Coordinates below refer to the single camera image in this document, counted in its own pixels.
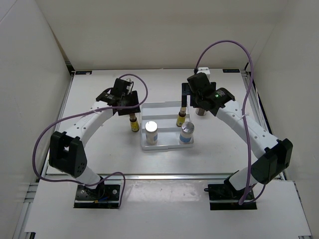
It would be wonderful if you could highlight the white can blue label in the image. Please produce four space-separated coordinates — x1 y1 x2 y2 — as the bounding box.
179 121 194 144

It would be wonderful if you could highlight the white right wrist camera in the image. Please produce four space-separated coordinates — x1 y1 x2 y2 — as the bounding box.
197 67 210 78

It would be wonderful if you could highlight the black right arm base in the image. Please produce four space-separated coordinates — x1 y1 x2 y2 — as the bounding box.
204 184 257 211

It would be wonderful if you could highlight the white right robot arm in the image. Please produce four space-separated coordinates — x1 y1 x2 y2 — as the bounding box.
186 72 293 199

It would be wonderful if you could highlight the white stepped organizer tray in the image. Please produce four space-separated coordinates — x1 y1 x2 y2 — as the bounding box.
140 101 194 150

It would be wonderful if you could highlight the white can beige label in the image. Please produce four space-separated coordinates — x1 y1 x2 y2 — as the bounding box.
145 121 158 145

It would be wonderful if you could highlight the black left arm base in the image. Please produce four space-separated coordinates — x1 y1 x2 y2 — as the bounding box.
73 182 126 209

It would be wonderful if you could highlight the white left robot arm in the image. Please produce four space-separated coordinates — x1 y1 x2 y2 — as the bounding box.
49 78 140 199

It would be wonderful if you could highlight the yellow bottle brown cap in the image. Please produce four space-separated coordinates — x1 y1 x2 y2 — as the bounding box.
176 107 186 127

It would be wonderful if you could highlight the yellow bottle tan cap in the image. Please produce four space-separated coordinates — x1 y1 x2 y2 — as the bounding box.
129 113 140 132

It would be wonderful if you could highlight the brown spice jar white lid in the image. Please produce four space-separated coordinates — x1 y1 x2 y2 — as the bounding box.
195 108 206 117

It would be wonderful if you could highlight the aluminium front rail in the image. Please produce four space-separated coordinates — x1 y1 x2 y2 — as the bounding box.
45 174 230 180

